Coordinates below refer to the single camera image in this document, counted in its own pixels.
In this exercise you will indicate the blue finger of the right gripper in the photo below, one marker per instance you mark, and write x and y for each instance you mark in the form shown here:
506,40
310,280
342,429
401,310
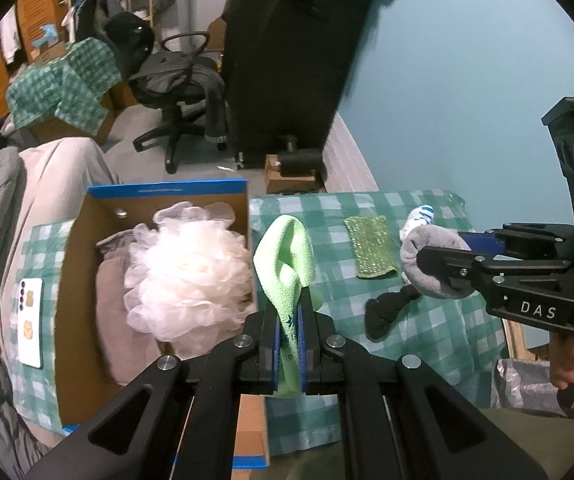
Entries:
484,244
457,267

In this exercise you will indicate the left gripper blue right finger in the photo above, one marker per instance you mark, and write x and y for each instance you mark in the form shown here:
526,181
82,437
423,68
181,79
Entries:
308,342

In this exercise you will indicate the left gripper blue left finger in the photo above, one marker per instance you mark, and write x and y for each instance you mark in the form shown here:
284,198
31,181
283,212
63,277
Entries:
269,351

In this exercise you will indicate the grey sock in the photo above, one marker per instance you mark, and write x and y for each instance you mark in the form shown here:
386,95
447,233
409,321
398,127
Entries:
424,236

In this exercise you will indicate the light green microfibre cloth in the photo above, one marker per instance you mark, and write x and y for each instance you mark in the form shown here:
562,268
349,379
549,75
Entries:
284,266

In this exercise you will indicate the blue striped white plastic bag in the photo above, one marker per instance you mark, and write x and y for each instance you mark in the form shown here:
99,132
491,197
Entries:
420,216

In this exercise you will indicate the black sock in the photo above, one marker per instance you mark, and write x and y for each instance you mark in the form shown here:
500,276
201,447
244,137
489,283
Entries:
383,311

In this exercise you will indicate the green glitter scrub cloth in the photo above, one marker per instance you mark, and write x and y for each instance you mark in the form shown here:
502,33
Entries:
372,246

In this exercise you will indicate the white mesh bath pouf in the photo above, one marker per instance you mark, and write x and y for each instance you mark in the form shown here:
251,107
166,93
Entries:
189,283

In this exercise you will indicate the grey-brown towel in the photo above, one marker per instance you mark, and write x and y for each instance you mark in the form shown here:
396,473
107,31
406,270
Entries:
126,351

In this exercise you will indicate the person's right hand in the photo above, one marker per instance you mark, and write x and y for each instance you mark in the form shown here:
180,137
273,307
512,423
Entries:
561,360

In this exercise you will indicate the grey plastic bag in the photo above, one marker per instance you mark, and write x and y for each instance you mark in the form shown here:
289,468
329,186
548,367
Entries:
525,386

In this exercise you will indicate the small cardboard box on floor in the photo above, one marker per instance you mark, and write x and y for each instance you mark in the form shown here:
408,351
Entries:
276,183

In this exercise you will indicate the black cylinder speaker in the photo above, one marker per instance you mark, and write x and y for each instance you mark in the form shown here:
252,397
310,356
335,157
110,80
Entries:
299,162

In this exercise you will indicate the blue-rimmed cardboard box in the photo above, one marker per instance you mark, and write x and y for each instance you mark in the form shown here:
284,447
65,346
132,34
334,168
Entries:
183,419

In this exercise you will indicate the white smartphone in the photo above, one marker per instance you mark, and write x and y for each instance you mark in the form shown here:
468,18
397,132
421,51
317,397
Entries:
29,302

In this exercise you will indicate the black office chair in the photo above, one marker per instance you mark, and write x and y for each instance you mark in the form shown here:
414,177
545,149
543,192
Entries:
173,76

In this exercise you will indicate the beige bed sheet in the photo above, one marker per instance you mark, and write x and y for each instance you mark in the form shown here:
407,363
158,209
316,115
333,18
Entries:
52,183

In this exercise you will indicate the black wardrobe cabinet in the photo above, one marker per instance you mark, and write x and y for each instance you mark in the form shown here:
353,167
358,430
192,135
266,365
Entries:
285,66

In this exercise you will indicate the large cardboard box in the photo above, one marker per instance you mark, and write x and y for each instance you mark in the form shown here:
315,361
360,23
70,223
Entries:
93,121

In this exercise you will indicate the green checkered cloth on box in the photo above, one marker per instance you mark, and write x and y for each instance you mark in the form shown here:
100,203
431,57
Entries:
86,71

